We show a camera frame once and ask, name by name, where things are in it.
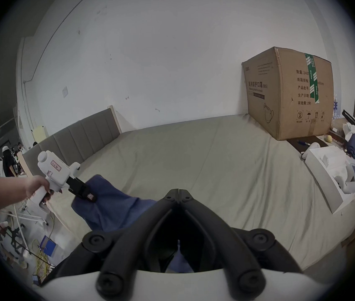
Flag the dark blue shirt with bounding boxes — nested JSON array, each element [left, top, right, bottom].
[[71, 174, 197, 274]]

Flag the large brown cardboard carton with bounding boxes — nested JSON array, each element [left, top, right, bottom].
[[241, 46, 335, 141]]

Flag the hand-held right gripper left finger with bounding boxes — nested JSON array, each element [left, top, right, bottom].
[[40, 189, 180, 300]]

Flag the small blue box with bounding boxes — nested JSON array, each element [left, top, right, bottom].
[[39, 235, 58, 258]]

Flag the person's left hand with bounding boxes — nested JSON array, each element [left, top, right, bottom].
[[24, 174, 54, 202]]

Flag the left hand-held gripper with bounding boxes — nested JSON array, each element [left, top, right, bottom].
[[30, 150, 98, 207]]

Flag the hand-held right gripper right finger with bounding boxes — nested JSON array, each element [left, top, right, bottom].
[[180, 189, 304, 298]]

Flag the open white box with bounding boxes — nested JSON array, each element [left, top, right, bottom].
[[304, 146, 355, 214]]

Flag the bed with beige sheet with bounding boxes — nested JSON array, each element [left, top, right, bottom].
[[21, 113, 355, 273]]

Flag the grey padded headboard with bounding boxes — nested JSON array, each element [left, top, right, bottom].
[[22, 105, 122, 177]]

